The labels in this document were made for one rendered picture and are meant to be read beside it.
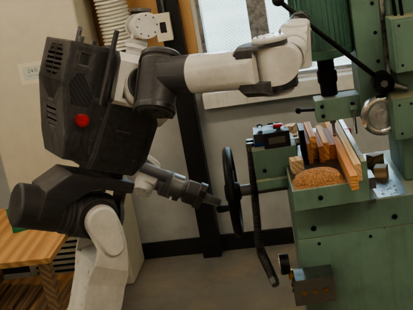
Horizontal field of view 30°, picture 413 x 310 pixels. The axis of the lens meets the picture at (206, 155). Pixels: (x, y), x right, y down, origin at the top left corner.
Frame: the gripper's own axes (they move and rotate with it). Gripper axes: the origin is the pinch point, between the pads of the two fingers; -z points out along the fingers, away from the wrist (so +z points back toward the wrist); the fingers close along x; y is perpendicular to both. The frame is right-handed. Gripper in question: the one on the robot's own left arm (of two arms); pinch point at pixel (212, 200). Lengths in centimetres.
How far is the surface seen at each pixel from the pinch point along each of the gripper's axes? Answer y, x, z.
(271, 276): -24.2, 12.7, -22.8
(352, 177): -10, 59, -27
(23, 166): 42, -114, 78
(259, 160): 2.4, 30.2, -6.8
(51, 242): -6, -70, 49
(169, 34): 107, -62, 34
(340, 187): -10, 51, -27
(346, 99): 24, 45, -25
